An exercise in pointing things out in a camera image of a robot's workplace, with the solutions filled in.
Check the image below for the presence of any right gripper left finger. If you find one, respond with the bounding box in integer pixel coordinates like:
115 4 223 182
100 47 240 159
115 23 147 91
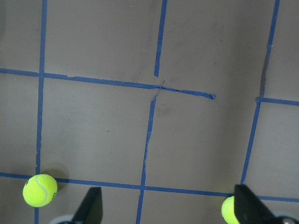
71 187 103 224

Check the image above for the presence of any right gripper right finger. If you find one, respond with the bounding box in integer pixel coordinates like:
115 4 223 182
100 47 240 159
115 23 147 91
234 184 280 224

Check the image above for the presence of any tennis ball near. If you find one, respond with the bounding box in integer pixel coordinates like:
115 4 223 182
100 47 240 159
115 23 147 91
221 196 239 224

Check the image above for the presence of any tennis ball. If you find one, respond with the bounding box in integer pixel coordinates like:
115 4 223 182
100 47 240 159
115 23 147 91
22 174 58 208
221 196 239 224

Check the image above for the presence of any tennis ball middle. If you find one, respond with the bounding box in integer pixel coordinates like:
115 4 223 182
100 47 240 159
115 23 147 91
22 174 58 208

